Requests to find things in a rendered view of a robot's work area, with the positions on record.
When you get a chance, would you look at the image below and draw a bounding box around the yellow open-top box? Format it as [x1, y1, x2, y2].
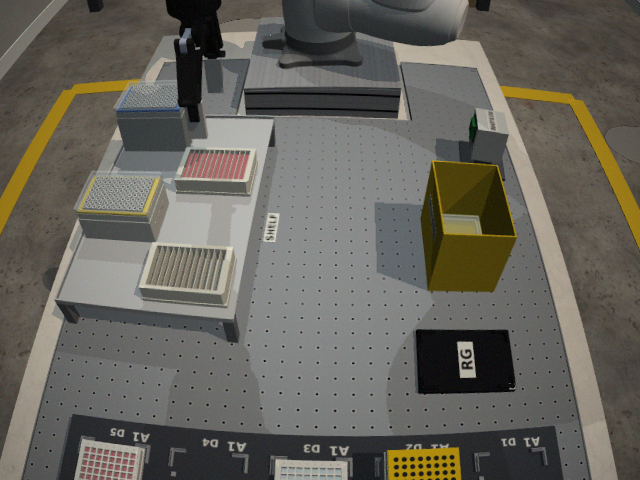
[420, 160, 517, 292]

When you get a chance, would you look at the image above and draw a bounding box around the black flat rectangular pad with rg label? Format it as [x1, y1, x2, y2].
[416, 329, 516, 394]

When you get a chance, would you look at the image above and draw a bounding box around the grey flat table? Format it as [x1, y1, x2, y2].
[54, 115, 276, 343]

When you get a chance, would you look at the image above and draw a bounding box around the yellow tip rack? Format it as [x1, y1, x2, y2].
[380, 447, 461, 480]

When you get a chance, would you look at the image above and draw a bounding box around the white trough reservoir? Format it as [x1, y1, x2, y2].
[139, 242, 237, 308]

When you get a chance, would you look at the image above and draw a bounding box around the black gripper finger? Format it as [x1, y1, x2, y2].
[174, 24, 209, 139]
[204, 11, 225, 93]

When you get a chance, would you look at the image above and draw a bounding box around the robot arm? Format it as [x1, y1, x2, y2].
[262, 0, 469, 69]

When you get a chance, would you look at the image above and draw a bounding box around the beige well plate with pink wells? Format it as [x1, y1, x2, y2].
[74, 439, 146, 480]

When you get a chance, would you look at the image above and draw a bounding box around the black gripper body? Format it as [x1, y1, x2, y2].
[166, 0, 221, 47]

